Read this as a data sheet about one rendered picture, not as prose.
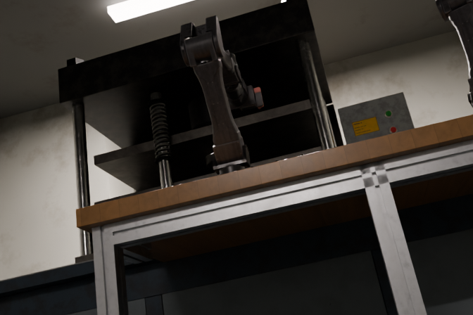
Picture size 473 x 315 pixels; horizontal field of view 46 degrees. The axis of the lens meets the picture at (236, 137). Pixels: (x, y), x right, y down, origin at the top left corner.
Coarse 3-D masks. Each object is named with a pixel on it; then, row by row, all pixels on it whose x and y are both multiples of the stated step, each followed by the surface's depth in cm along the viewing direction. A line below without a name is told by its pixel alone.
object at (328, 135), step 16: (304, 48) 257; (304, 64) 254; (320, 96) 247; (80, 112) 278; (320, 112) 244; (80, 128) 274; (320, 128) 242; (80, 144) 271; (320, 144) 241; (80, 160) 267; (80, 176) 264; (80, 192) 261; (80, 240) 253
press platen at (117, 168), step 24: (240, 120) 264; (264, 120) 261; (288, 120) 265; (312, 120) 270; (144, 144) 273; (192, 144) 272; (264, 144) 288; (288, 144) 294; (312, 144) 299; (120, 168) 286; (144, 168) 291; (192, 168) 303
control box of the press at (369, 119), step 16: (384, 96) 253; (400, 96) 251; (352, 112) 254; (368, 112) 252; (384, 112) 250; (400, 112) 248; (352, 128) 251; (368, 128) 249; (384, 128) 248; (400, 128) 246
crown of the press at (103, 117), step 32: (288, 0) 266; (224, 32) 267; (256, 32) 263; (288, 32) 258; (96, 64) 280; (128, 64) 275; (160, 64) 270; (256, 64) 275; (288, 64) 280; (320, 64) 285; (64, 96) 279; (96, 96) 278; (128, 96) 283; (192, 96) 295; (288, 96) 313; (96, 128) 310; (128, 128) 317; (192, 128) 295
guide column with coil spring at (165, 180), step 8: (152, 96) 272; (160, 96) 273; (152, 104) 271; (160, 112) 268; (160, 152) 260; (160, 160) 259; (168, 160) 259; (160, 168) 257; (168, 168) 257; (160, 176) 256; (168, 176) 255; (168, 184) 254
